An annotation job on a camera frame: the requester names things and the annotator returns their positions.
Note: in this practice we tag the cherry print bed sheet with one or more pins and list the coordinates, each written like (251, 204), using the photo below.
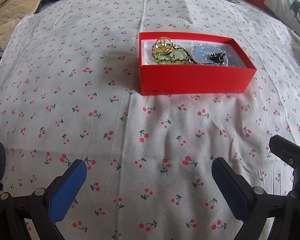
(70, 89)

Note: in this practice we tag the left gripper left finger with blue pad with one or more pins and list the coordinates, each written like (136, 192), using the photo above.
(45, 207)

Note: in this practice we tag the black hair claw clip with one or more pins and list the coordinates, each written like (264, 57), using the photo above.
(218, 58)

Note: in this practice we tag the deer print white pillow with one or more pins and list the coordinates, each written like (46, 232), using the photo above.
(287, 11)

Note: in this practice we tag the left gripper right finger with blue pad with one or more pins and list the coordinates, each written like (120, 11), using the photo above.
(253, 206)

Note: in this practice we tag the gold interlocked rings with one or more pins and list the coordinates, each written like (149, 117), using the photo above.
(163, 45)

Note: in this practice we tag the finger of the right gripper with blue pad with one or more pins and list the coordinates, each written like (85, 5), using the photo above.
(289, 153)

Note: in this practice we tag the red open cardboard box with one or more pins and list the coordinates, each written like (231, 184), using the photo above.
(164, 79)

